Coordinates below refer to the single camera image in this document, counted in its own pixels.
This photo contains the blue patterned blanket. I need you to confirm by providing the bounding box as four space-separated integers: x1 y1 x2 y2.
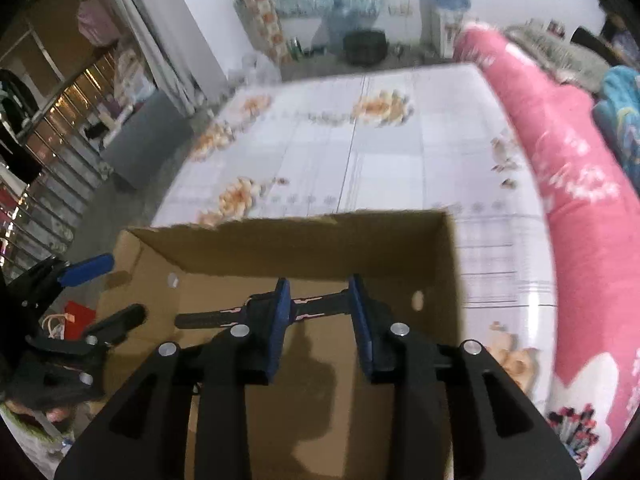
592 65 640 191

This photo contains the pink plastic bag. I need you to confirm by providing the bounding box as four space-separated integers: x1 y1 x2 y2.
76 0 122 47

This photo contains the white floral bed sheet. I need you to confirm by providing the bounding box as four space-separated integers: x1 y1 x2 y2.
150 62 557 411

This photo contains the grey fuzzy blanket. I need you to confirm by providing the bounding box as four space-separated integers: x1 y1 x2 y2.
505 24 612 92

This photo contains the red pouch with white cord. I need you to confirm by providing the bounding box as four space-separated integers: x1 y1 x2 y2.
42 301 97 342

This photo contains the black cooking pot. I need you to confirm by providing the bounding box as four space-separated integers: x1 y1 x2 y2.
344 30 390 66

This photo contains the white water dispenser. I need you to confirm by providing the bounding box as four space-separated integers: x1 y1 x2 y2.
419 0 474 59

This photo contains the grey bin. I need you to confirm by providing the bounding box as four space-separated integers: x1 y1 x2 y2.
100 90 194 192

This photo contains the metal railing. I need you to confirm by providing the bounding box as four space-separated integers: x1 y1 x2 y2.
0 55 128 281

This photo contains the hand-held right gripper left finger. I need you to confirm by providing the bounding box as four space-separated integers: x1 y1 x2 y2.
54 277 292 480

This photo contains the clear plastic bag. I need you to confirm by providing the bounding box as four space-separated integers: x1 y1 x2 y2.
227 52 282 85

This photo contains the brown cardboard box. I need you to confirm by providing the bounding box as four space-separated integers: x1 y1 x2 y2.
95 210 463 480

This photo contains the pink floral blanket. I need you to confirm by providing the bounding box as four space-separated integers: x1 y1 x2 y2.
452 25 640 477

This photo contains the white curtain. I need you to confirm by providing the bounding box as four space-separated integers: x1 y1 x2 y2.
97 0 232 117

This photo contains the blue water jug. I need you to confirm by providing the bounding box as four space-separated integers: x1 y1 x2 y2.
324 0 379 57

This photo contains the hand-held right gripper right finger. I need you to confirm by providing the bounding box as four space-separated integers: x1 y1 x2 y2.
349 274 581 480

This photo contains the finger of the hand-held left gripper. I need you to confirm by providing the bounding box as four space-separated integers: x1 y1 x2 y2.
25 304 147 358
15 254 115 306

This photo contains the person's left hand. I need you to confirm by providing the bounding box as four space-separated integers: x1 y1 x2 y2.
5 399 77 426

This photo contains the black tool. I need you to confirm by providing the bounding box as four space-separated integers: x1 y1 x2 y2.
175 287 353 332

